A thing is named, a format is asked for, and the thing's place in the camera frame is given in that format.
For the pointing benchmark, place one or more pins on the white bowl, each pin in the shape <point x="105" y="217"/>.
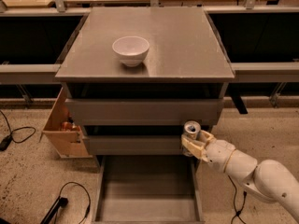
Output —
<point x="131" y="50"/>

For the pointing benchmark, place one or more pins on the wooden box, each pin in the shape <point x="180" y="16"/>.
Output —
<point x="68" y="144"/>

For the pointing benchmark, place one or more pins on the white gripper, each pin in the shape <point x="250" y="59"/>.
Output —
<point x="219" y="153"/>

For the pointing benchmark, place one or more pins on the grey open bottom drawer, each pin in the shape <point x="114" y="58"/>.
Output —
<point x="147" y="190"/>

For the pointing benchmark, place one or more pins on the grey drawer cabinet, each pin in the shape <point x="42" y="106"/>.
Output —
<point x="135" y="75"/>

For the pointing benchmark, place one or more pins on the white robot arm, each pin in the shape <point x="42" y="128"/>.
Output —
<point x="269" y="180"/>

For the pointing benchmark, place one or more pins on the grey middle drawer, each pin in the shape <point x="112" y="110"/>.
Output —
<point x="133" y="145"/>

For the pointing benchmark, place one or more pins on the redbull can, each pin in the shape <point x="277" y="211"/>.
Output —
<point x="192" y="130"/>

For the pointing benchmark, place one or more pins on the grey top drawer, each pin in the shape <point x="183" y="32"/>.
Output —
<point x="144" y="112"/>

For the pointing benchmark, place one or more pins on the copper object in box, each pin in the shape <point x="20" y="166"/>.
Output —
<point x="68" y="126"/>

